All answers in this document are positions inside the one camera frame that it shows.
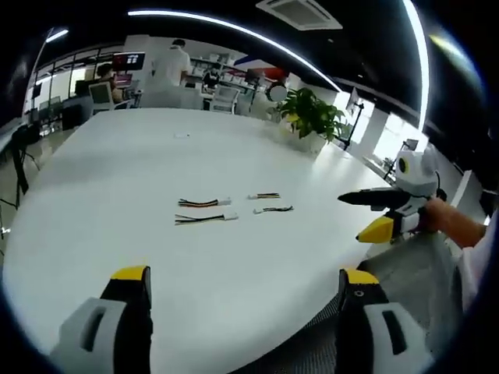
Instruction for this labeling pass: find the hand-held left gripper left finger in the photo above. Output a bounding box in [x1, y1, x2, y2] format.
[48, 264, 154, 374]

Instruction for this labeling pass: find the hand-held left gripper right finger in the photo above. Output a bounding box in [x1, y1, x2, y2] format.
[334, 267, 436, 374]

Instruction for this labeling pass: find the short dark JST connector cable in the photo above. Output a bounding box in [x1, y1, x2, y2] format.
[253, 204, 295, 216]

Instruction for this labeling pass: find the long yellow-black JST connector cable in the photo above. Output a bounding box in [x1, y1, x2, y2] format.
[174, 212, 240, 227]

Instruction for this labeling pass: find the long orange-black JST connector cable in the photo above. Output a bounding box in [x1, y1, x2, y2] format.
[177, 197, 232, 208]

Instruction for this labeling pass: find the person's right hand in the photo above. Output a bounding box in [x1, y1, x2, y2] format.
[419, 196, 452, 236]

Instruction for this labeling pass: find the green potted plant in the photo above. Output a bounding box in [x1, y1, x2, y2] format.
[271, 86, 353, 153]

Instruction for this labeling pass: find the person's white shirt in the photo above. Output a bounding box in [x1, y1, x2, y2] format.
[451, 212, 499, 315]

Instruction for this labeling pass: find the white office chair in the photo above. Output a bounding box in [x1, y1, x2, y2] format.
[87, 82, 133, 115]
[211, 86, 240, 115]

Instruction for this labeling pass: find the black tripod stand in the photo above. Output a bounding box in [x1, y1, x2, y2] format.
[0, 124, 41, 213]

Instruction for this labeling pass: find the ceiling air conditioner vent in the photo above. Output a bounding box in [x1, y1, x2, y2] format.
[255, 0, 345, 31]

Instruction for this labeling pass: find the long curved ceiling light strip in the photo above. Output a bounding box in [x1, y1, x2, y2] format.
[127, 9, 344, 91]

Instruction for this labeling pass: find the red-lit monitor screen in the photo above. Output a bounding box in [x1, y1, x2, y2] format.
[112, 51, 147, 73]

